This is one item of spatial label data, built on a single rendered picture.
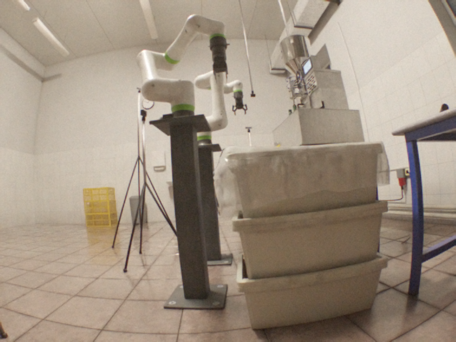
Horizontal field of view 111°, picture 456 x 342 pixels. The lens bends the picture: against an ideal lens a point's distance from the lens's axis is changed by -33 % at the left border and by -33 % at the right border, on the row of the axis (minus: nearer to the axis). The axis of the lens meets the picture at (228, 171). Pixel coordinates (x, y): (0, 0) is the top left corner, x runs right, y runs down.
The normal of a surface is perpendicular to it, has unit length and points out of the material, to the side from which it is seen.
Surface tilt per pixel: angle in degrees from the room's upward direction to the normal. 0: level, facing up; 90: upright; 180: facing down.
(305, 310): 96
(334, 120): 90
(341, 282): 96
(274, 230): 96
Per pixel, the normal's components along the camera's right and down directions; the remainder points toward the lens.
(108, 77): 0.09, -0.09
